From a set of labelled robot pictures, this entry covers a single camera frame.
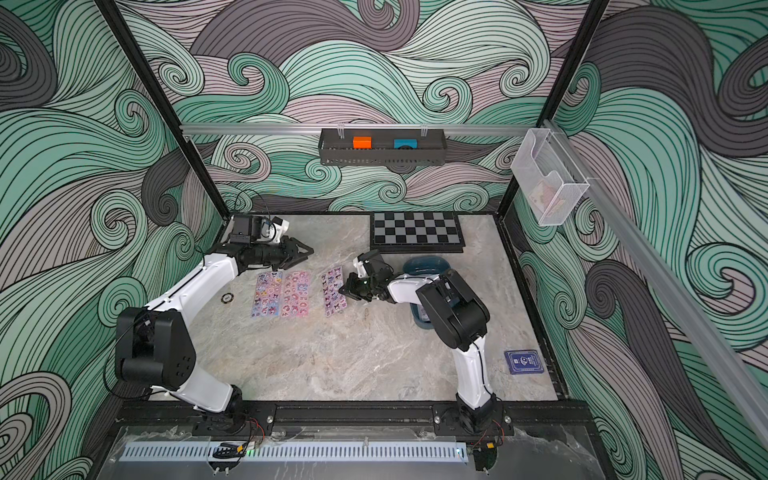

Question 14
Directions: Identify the blue card deck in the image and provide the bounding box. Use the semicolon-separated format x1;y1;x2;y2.
504;350;545;375

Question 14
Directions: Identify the black corner frame post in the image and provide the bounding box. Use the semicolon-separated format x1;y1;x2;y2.
496;0;612;216
95;0;230;219

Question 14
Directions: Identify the pink sticker sheet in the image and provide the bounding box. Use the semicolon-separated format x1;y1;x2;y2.
280;271;311;318
321;266;347;317
251;271;283;318

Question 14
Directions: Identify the black corner frame post right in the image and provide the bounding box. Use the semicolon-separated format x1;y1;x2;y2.
496;0;612;216

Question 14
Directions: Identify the black wall-mounted tray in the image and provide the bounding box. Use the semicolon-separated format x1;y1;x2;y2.
318;129;448;170

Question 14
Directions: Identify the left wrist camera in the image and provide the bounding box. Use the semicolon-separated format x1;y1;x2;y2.
258;217;290;244

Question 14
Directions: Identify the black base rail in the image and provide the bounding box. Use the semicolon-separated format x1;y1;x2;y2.
115;400;592;438

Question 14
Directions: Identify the aluminium rail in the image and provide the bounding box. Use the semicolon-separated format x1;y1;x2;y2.
180;122;532;137
543;120;767;445

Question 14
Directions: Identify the teal block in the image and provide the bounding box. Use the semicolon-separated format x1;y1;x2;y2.
393;139;418;150

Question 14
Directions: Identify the white perforated cable duct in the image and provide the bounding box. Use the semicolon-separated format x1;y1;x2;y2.
117;440;469;464

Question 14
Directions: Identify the aluminium rail right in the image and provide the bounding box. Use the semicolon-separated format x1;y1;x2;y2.
543;120;767;445

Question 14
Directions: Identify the aluminium rail back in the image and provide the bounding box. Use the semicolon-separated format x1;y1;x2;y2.
180;122;532;137

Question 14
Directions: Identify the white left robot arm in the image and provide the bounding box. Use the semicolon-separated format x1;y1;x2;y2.
113;236;314;414

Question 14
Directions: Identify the black corner frame post left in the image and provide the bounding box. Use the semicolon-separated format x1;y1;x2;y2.
95;0;230;219

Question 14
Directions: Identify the black and grey chessboard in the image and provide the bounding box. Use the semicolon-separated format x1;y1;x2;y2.
369;211;466;254

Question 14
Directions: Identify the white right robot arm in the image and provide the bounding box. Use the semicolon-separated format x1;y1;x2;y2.
339;250;498;432

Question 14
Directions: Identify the orange block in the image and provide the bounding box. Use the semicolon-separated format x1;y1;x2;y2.
352;136;373;150

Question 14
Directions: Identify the teal plastic storage box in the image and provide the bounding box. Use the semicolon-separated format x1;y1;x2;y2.
403;255;451;330

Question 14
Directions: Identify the clear plastic wall holder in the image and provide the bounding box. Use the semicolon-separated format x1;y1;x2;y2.
511;128;589;226

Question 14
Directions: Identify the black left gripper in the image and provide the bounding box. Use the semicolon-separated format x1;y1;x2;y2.
251;238;313;272

